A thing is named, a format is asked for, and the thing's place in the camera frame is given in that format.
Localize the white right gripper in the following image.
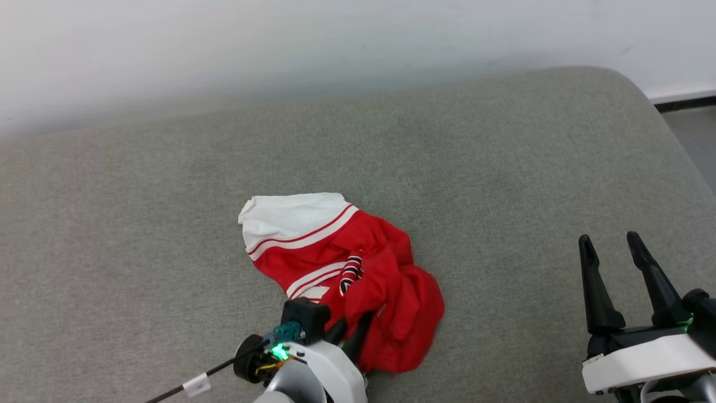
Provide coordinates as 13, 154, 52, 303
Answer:
578, 231, 716, 396

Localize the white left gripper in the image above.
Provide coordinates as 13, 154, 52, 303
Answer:
268, 311, 375, 403

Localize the red and white shirt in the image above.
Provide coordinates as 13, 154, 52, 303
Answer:
238, 193, 446, 374

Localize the grey fabric sofa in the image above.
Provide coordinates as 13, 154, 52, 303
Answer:
0, 66, 716, 403

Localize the black left camera cable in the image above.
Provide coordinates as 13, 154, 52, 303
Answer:
147, 321, 305, 403

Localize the white cable label tag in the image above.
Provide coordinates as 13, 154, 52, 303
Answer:
182, 374, 212, 398

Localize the black wall baseboard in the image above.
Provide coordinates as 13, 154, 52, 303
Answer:
653, 96, 716, 114

